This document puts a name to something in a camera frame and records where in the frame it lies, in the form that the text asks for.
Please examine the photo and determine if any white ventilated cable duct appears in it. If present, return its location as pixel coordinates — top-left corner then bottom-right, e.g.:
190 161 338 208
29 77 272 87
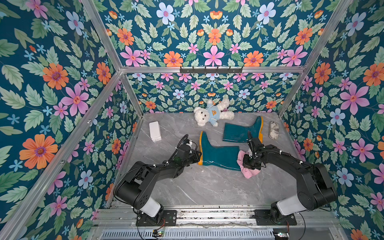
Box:
100 228 275 240

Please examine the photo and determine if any white rectangular box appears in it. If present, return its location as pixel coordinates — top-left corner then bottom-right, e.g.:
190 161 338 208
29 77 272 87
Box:
149 121 162 142

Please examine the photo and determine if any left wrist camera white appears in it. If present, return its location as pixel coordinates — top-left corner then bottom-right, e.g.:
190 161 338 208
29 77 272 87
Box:
183 139 193 149

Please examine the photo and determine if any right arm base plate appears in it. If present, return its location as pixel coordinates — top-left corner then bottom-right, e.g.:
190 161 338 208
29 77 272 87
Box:
252 209 297 226

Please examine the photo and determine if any green rubber boot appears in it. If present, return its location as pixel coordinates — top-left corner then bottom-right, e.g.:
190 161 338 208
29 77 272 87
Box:
198 131 241 171
223 116 264 143

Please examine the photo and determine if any grey white crumpled rag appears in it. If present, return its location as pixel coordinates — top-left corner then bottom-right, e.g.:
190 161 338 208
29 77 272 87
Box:
269 121 280 140

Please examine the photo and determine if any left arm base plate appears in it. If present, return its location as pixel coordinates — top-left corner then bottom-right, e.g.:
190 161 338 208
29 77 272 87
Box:
137 210 178 227

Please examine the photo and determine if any white teddy bear blue shirt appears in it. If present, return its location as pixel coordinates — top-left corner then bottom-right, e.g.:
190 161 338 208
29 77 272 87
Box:
194 98 235 127

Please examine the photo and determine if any pink cloth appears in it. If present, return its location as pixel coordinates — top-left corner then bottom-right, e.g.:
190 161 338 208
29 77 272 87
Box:
237 150 261 179

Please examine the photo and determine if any black hook rail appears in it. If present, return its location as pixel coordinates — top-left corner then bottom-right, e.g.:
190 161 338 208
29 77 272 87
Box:
180 67 243 75

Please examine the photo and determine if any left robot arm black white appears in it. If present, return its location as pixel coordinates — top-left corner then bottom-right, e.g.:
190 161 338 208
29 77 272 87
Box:
114 145 202 219

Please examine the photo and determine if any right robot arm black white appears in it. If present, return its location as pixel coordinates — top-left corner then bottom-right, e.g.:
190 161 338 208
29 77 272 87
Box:
243 136 338 222

